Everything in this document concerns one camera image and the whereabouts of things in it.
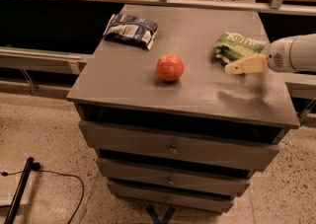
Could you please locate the blue white chip bag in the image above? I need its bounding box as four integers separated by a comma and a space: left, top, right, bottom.
104, 14, 158, 50

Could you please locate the black pole on floor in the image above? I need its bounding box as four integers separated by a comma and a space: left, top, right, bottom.
4, 157, 35, 224

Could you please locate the top grey drawer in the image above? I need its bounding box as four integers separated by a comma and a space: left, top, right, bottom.
79, 120, 279, 172

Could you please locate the black cable on floor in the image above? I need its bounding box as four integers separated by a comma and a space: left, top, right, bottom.
0, 168, 86, 224

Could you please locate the green jalapeno chip bag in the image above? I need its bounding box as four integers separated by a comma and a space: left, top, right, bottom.
213, 33, 267, 65

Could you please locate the grey drawer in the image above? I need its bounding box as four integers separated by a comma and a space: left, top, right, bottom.
108, 181, 233, 213
79, 120, 279, 172
96, 158, 250, 197

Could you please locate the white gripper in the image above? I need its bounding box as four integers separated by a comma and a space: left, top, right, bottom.
224, 34, 316, 75

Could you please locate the bottom grey drawer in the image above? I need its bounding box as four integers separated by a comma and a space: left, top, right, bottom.
108, 181, 233, 213

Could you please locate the grey drawer cabinet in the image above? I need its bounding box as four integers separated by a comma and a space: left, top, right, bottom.
68, 5, 299, 201

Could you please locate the red apple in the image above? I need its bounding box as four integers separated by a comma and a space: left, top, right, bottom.
156, 54, 185, 82

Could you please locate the middle grey drawer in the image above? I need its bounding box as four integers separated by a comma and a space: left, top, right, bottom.
96, 158, 250, 197

